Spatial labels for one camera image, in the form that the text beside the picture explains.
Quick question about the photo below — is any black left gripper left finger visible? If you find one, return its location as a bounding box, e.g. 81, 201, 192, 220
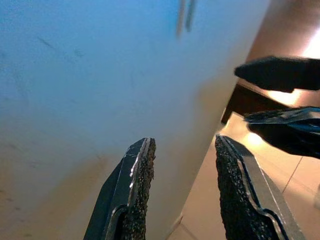
83, 136, 157, 240

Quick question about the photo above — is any dark brown wooden table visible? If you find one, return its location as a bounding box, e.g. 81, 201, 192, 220
221, 82, 296, 125

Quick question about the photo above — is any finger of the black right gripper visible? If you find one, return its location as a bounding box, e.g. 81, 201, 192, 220
234, 56, 320, 94
244, 106, 320, 159

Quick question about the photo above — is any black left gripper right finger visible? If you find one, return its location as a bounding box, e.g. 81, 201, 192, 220
214, 134, 308, 240

